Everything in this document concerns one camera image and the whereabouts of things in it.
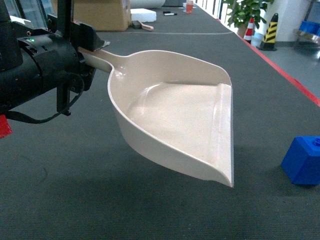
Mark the green potted plant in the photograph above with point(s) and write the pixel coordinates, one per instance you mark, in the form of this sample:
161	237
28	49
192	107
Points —
243	10

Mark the red white traffic cone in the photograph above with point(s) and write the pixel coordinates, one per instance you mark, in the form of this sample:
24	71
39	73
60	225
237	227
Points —
249	31

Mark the white foam block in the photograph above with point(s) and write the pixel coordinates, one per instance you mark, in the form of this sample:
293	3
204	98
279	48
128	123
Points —
143	15

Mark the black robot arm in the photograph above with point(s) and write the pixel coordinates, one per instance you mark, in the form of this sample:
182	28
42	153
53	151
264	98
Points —
17	67

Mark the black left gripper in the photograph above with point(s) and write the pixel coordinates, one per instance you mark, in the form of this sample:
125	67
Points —
55	56

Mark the large cardboard box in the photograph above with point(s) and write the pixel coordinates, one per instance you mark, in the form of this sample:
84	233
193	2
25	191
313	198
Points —
103	15

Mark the red block on arm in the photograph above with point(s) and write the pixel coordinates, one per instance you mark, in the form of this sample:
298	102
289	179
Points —
5	129

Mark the steel shelf rack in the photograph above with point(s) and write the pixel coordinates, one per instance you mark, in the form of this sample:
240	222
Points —
308	33

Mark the yellow black traffic cone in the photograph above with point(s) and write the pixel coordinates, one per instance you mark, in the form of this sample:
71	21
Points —
269	39

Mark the blue toy block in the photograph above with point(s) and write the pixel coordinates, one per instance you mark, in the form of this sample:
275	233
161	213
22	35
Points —
302	161

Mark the black marker pen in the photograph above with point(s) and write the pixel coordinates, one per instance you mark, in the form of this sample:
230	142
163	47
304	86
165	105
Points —
167	13

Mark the beige plastic dustpan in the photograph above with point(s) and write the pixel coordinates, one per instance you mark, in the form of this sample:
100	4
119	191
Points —
173	109

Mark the hand brush with beige handle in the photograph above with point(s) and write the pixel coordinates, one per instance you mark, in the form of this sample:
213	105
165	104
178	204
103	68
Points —
139	25

